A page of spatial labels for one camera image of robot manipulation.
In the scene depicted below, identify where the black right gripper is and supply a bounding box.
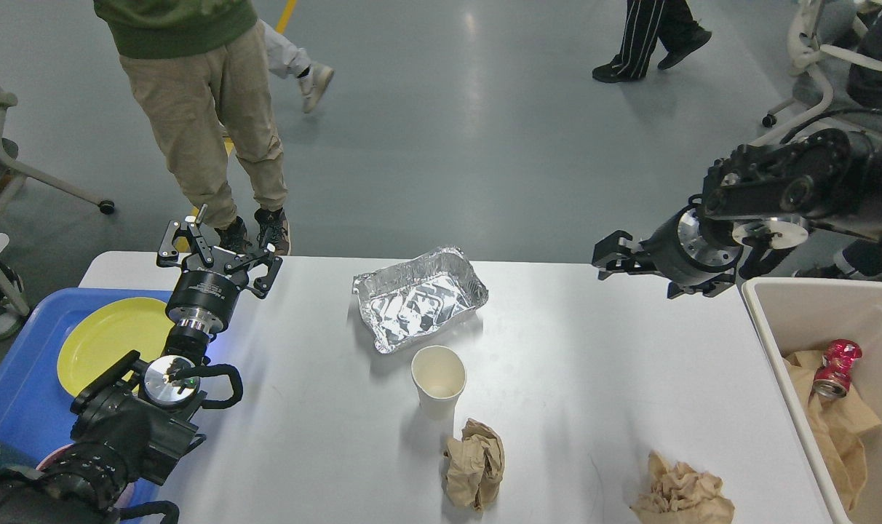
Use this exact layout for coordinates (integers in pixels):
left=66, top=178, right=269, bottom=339
left=592, top=206, right=744, bottom=299

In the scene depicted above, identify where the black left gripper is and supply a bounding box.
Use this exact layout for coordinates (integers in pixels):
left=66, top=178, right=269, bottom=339
left=156, top=205, right=282, bottom=336

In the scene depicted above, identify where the yellow plate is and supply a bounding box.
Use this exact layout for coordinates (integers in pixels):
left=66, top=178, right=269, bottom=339
left=56, top=296, right=172, bottom=397

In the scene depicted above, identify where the aluminium foil tray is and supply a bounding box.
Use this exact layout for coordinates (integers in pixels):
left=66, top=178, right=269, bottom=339
left=351, top=245, right=490, bottom=354

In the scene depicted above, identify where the crushed red can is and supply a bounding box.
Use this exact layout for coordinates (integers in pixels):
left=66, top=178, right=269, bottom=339
left=811, top=338, right=863, bottom=400

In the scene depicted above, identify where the brown paper wad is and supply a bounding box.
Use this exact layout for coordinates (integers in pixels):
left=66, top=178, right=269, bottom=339
left=630, top=450, right=735, bottom=523

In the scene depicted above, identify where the large brown paper bag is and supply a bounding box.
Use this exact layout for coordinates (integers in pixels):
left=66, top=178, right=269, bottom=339
left=784, top=349, right=881, bottom=512

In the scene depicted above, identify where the pink mug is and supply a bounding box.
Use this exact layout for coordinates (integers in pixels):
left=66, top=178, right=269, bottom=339
left=37, top=440, right=140, bottom=510

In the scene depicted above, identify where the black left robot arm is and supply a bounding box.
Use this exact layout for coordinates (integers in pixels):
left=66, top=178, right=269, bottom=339
left=0, top=211, right=289, bottom=523

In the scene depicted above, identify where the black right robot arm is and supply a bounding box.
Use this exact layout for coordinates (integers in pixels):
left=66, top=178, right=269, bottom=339
left=592, top=126, right=882, bottom=298

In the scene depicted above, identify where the white plastic bin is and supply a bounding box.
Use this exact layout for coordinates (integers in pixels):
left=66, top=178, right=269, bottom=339
left=742, top=277, right=882, bottom=523

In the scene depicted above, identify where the person in khaki trousers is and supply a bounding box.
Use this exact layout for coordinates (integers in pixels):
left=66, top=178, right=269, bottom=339
left=94, top=1, right=291, bottom=255

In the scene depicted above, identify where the person in grey sweatpants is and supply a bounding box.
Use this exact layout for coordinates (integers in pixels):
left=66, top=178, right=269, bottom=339
left=259, top=20, right=335, bottom=115

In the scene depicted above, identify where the blue plastic tray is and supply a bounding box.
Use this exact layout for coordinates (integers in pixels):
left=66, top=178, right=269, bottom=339
left=0, top=288, right=172, bottom=462

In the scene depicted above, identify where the grey office chair left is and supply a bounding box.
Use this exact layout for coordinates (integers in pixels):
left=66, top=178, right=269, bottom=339
left=0, top=65, right=116, bottom=234

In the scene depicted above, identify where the white paper cup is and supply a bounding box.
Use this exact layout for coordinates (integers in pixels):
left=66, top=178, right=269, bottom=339
left=410, top=345, right=466, bottom=420

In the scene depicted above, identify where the person in black trackpants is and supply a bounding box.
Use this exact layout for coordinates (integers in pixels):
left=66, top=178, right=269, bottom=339
left=592, top=1, right=712, bottom=84

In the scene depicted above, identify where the crumpled brown paper ball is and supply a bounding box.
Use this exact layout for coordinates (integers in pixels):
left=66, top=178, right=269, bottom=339
left=443, top=418, right=505, bottom=513

